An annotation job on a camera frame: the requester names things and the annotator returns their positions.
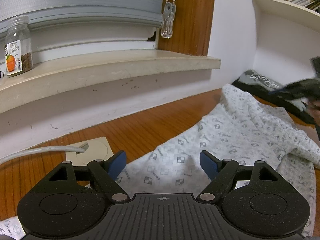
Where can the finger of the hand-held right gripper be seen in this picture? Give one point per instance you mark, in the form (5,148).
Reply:
(278,91)

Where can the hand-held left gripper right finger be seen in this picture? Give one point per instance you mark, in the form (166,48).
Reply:
(208,166)

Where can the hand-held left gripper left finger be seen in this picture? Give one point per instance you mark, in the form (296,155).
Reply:
(117,165)

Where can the white patterned hoodie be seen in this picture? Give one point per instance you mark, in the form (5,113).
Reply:
(237,142)

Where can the person's right hand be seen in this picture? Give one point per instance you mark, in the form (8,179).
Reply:
(316,115)

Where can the black folded garment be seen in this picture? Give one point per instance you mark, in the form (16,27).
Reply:
(295,112)

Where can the beige window sill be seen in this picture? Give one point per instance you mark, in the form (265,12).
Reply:
(100,70)

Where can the glass jar with orange label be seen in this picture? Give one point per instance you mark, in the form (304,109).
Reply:
(17,55)

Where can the grey window blind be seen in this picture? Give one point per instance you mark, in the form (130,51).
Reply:
(75,2)

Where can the cream wall shelf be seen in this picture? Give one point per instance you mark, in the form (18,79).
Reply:
(280,30)

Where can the wooden window frame post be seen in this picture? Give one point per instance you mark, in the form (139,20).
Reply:
(192,17)

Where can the white window frame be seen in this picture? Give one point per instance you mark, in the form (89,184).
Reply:
(87,42)

